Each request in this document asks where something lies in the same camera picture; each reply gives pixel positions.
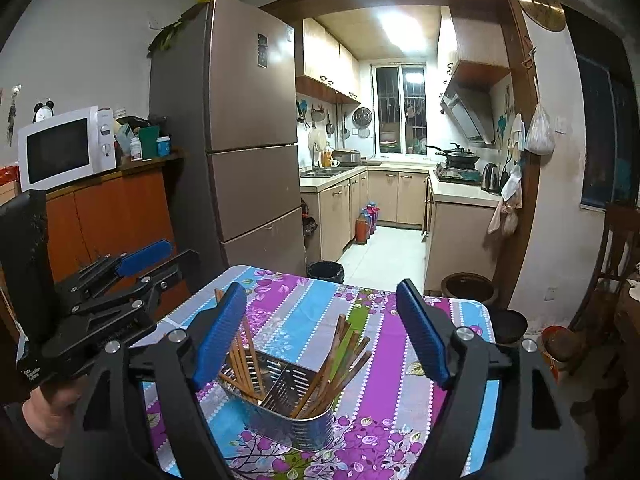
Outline wall cabinet above hood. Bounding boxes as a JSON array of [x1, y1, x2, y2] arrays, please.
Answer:
[[437, 7, 511, 92]]

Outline beige kitchen base cabinets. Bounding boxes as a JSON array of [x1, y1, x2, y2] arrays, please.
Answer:
[[300, 165, 503, 296]]

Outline black wok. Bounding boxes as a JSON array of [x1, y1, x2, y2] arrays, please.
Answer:
[[426, 143, 480, 166]]

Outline white hanging plastic bag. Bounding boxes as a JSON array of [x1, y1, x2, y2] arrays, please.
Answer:
[[525, 105, 556, 156]]

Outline kitchen ceiling light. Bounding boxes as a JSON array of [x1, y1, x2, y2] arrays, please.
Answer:
[[382, 7, 426, 43]]

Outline black trash bin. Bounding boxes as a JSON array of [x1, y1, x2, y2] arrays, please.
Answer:
[[306, 260, 346, 285]]

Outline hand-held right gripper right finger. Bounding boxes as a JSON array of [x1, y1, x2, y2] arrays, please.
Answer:
[[396, 278, 588, 480]]

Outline person's left hand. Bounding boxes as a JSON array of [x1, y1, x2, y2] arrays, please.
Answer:
[[22, 377, 91, 448]]

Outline person's left forearm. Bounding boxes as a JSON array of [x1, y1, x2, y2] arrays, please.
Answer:
[[0, 400, 63, 480]]

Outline blue perforated utensil holder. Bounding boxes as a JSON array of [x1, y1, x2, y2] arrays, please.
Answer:
[[217, 350, 336, 453]]

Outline white microwave oven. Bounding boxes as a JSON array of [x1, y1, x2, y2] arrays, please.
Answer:
[[17, 106, 118, 192]]

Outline brown clay pot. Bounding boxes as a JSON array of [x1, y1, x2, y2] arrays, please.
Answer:
[[441, 272, 498, 306]]

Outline gas stove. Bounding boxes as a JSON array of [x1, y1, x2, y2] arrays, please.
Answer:
[[435, 164, 483, 184]]

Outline wall hook with keys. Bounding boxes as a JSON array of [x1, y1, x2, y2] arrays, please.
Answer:
[[6, 85, 22, 146]]

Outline steel electric kettle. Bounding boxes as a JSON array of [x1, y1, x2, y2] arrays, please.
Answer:
[[481, 162, 502, 193]]

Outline dark bucket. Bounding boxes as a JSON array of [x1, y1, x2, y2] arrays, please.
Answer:
[[487, 308, 528, 346]]

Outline hanging bags at doorway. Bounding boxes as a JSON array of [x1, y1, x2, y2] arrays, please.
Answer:
[[487, 165, 523, 238]]

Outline silver refrigerator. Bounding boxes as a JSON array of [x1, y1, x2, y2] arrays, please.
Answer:
[[149, 0, 307, 278]]

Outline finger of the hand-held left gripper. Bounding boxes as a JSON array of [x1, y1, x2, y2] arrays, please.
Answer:
[[70, 249, 201, 318], [54, 239, 174, 306]]

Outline green container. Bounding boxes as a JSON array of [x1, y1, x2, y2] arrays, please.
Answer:
[[138, 126, 161, 160]]

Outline barred kitchen window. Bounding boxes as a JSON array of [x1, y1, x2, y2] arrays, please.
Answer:
[[371, 63, 428, 156]]

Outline red bucket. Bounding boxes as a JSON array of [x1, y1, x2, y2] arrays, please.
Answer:
[[541, 325, 581, 376]]

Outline dark wooden chair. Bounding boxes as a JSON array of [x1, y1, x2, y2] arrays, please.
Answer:
[[570, 202, 640, 376]]

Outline dark room window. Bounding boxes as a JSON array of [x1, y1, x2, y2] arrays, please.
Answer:
[[562, 5, 640, 208]]

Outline steel range hood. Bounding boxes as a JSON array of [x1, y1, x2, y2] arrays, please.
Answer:
[[440, 80, 496, 146]]

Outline beige wall cabinets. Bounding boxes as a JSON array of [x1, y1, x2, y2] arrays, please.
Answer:
[[296, 17, 362, 106]]

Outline set of wooden chopsticks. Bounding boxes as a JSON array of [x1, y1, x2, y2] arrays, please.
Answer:
[[214, 287, 373, 420]]

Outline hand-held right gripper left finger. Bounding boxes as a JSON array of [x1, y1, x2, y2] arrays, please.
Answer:
[[59, 281, 248, 480]]

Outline orange wooden cabinet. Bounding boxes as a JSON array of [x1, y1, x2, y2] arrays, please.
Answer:
[[0, 152, 186, 311]]

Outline floral striped tablecloth table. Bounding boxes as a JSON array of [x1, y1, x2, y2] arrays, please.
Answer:
[[142, 265, 501, 480]]

